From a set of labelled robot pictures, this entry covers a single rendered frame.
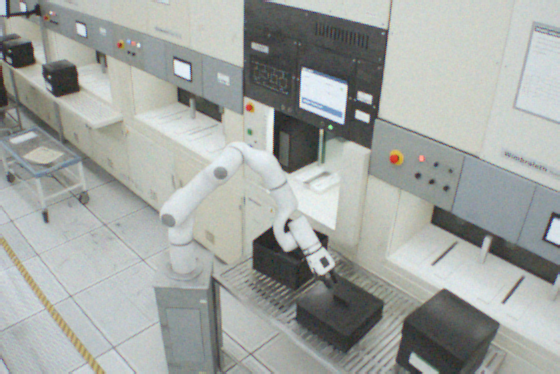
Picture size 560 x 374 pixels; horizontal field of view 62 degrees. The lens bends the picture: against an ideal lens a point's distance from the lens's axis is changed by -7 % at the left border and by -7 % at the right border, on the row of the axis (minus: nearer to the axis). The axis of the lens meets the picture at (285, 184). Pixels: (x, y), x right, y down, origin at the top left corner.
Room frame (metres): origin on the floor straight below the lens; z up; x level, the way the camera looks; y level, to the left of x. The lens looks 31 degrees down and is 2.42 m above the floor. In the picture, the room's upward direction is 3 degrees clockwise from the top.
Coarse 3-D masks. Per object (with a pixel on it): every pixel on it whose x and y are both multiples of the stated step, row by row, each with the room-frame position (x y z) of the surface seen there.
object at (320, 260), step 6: (318, 252) 1.68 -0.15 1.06; (324, 252) 1.70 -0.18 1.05; (312, 258) 1.65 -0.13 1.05; (318, 258) 1.66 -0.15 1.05; (324, 258) 1.67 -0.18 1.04; (330, 258) 1.69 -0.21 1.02; (312, 264) 1.64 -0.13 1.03; (318, 264) 1.64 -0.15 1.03; (324, 264) 1.65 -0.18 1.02; (330, 264) 1.67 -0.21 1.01; (312, 270) 1.64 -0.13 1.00; (318, 270) 1.62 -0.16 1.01; (324, 270) 1.63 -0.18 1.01
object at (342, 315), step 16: (320, 288) 1.67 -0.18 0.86; (336, 288) 1.67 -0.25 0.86; (352, 288) 1.68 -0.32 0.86; (304, 304) 1.57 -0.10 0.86; (320, 304) 1.57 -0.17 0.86; (336, 304) 1.57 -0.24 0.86; (352, 304) 1.58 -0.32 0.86; (368, 304) 1.58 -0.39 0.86; (304, 320) 1.53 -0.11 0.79; (320, 320) 1.48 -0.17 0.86; (336, 320) 1.48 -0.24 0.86; (352, 320) 1.48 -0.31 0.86; (368, 320) 1.50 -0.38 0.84; (320, 336) 1.47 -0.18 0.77; (336, 336) 1.42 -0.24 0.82; (352, 336) 1.42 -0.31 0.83
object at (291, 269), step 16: (256, 240) 1.93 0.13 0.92; (272, 240) 2.04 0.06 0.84; (320, 240) 2.00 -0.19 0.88; (256, 256) 1.89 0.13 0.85; (272, 256) 1.83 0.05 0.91; (288, 256) 2.00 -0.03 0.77; (304, 256) 2.01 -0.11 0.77; (272, 272) 1.83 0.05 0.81; (288, 272) 1.78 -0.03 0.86; (304, 272) 1.80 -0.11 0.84
